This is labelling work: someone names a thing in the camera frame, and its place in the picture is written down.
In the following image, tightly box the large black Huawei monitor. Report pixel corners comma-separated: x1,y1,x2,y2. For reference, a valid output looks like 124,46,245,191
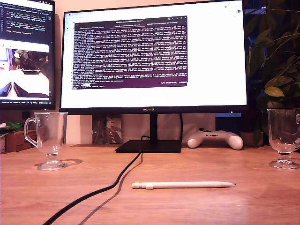
58,0,250,154

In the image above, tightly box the green and white packet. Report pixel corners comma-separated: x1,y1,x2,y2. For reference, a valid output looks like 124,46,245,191
0,121,22,135

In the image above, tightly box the black monitor cable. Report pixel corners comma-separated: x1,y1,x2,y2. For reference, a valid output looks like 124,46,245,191
179,113,184,141

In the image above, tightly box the white game controller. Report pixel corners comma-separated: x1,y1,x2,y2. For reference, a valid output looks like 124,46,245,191
187,128,244,150

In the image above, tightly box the white pen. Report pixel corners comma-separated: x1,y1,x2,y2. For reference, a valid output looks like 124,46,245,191
132,181,236,190

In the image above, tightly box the brown cardboard box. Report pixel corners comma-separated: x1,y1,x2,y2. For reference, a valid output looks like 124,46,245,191
5,130,38,153

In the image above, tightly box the thick black cable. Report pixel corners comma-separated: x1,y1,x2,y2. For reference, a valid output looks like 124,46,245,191
43,135,150,225

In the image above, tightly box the small footed glass cup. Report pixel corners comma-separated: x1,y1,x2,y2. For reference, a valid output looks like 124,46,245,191
266,108,300,170
23,112,69,171

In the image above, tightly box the beige plant pot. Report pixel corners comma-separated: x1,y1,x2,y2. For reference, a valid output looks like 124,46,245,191
240,131,264,147

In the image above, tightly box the dark box with blue top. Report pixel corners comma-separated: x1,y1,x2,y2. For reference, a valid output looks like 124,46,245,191
215,112,242,135

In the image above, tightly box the green leafy houseplant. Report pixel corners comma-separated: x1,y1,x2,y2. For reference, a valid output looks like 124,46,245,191
243,0,300,141

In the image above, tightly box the smaller black monitor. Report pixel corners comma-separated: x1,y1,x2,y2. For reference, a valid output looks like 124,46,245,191
0,0,56,111

